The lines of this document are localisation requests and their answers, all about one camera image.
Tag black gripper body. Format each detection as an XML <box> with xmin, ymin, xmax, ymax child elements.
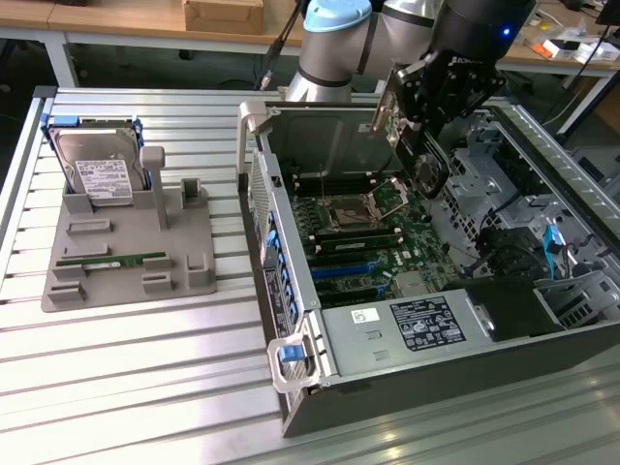
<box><xmin>419</xmin><ymin>0</ymin><xmax>538</xmax><ymax>133</ymax></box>

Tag graphics card with fan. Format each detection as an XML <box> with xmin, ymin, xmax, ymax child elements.
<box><xmin>370</xmin><ymin>89</ymin><xmax>450</xmax><ymax>201</ymax></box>

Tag cluttered wooden desk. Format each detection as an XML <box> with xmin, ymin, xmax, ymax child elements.
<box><xmin>493</xmin><ymin>0</ymin><xmax>620</xmax><ymax>138</ymax></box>

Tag silver disk bay cage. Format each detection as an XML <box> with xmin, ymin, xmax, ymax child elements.
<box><xmin>432</xmin><ymin>143</ymin><xmax>515</xmax><ymax>254</ymax></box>

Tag metal socket cover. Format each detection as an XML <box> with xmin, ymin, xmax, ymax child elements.
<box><xmin>366</xmin><ymin>176</ymin><xmax>414</xmax><ymax>222</ymax></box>

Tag CPU socket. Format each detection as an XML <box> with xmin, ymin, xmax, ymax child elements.
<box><xmin>326</xmin><ymin>193</ymin><xmax>373</xmax><ymax>232</ymax></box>

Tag black monitor stand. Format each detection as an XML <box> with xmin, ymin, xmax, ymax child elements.
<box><xmin>595</xmin><ymin>0</ymin><xmax>620</xmax><ymax>26</ymax></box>

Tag green motherboard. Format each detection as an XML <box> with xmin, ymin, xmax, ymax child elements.
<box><xmin>290</xmin><ymin>176</ymin><xmax>462</xmax><ymax>309</ymax></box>

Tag installed black RAM sticks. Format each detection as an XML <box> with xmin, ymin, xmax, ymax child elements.
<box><xmin>313</xmin><ymin>226</ymin><xmax>405</xmax><ymax>252</ymax></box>

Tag blue expansion slot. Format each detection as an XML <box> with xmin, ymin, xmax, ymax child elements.
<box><xmin>309</xmin><ymin>261</ymin><xmax>380</xmax><ymax>281</ymax></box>

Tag silver chipset heatsink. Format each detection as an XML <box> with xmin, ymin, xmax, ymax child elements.
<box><xmin>393</xmin><ymin>270</ymin><xmax>434</xmax><ymax>299</ymax></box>

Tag brown cardboard box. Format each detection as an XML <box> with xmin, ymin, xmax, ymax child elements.
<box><xmin>182</xmin><ymin>0</ymin><xmax>265</xmax><ymax>36</ymax></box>

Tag black fan shroud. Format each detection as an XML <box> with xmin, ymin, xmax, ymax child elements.
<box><xmin>443</xmin><ymin>278</ymin><xmax>567</xmax><ymax>344</ymax></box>

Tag grey power supply unit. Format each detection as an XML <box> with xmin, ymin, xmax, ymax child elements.
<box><xmin>319</xmin><ymin>290</ymin><xmax>488</xmax><ymax>380</ymax></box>

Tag open black PC case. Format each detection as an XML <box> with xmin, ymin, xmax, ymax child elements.
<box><xmin>235</xmin><ymin>99</ymin><xmax>620</xmax><ymax>440</ymax></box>

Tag long wooden desk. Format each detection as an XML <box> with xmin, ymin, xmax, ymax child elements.
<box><xmin>0</xmin><ymin>0</ymin><xmax>307</xmax><ymax>89</ymax></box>

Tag hard disk in blue carrier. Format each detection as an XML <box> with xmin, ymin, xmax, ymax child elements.
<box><xmin>39</xmin><ymin>113</ymin><xmax>154</xmax><ymax>209</ymax></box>

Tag green RAM stick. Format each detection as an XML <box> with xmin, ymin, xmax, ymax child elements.
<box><xmin>61</xmin><ymin>255</ymin><xmax>165</xmax><ymax>269</ymax></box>

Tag grey parts rack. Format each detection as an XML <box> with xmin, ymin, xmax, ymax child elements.
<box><xmin>39</xmin><ymin>144</ymin><xmax>219</xmax><ymax>314</ymax></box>

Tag hanging black cable with plug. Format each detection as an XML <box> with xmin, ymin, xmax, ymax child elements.
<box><xmin>258</xmin><ymin>0</ymin><xmax>304</xmax><ymax>94</ymax></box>

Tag blue wire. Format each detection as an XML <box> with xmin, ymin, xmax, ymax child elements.
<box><xmin>543</xmin><ymin>223</ymin><xmax>564</xmax><ymax>281</ymax></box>

